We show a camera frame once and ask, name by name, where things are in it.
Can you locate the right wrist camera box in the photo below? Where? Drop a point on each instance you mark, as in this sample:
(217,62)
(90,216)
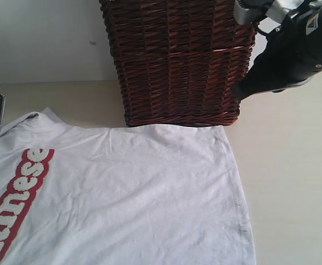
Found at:
(250,11)

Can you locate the white t-shirt red lettering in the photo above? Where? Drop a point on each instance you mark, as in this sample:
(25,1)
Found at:
(154,194)

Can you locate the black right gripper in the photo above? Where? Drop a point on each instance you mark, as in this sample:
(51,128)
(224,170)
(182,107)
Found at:
(290,59)

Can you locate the dark brown wicker basket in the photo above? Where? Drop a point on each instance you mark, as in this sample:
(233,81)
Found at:
(177,60)

